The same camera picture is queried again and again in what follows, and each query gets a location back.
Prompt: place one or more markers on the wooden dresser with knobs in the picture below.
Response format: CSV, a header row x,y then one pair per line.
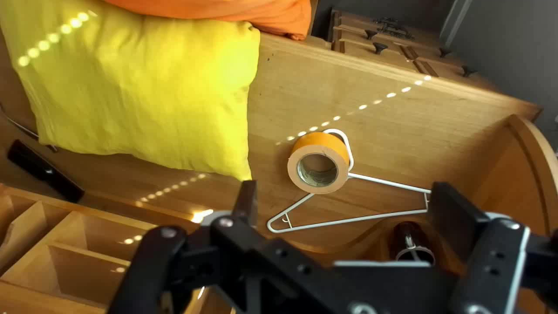
x,y
392,44

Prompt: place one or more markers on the black remote control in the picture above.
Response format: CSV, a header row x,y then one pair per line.
x,y
36,166

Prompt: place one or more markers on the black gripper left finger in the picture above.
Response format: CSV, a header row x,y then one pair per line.
x,y
246,203

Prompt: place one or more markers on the wooden roll-top desk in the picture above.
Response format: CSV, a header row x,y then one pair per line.
x,y
150,239

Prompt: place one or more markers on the white wire hanger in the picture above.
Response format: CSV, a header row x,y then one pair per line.
x,y
312,211

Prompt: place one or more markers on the yellow pillow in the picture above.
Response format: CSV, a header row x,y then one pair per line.
x,y
104,81

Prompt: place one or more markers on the roll of tan tape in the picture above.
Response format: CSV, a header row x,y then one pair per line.
x,y
317,163

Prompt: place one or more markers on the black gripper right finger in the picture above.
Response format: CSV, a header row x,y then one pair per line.
x,y
455,218

